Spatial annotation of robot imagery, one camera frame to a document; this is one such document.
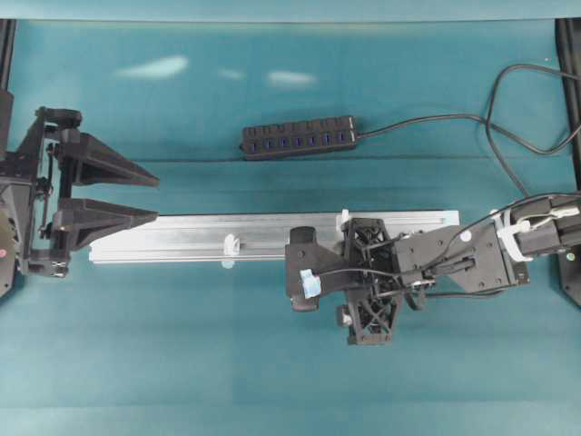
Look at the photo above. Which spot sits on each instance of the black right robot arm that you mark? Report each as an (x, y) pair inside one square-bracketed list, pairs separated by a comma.
[(476, 261)]

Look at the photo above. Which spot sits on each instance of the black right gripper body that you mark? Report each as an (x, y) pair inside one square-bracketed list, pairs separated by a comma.
[(373, 299)]

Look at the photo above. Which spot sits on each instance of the black USB hub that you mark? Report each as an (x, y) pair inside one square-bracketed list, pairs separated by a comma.
[(293, 139)]

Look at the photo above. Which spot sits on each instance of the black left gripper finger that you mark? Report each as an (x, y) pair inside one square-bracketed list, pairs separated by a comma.
[(89, 161), (79, 222)]

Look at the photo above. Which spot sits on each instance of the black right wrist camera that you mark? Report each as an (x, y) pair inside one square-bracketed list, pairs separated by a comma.
[(311, 270)]

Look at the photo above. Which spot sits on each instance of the black left frame post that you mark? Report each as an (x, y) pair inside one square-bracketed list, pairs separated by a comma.
[(8, 27)]

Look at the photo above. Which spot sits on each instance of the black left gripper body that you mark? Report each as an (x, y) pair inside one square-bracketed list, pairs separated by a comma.
[(22, 185)]

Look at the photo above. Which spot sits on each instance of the silver aluminium rail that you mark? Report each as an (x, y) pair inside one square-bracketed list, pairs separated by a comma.
[(231, 238)]

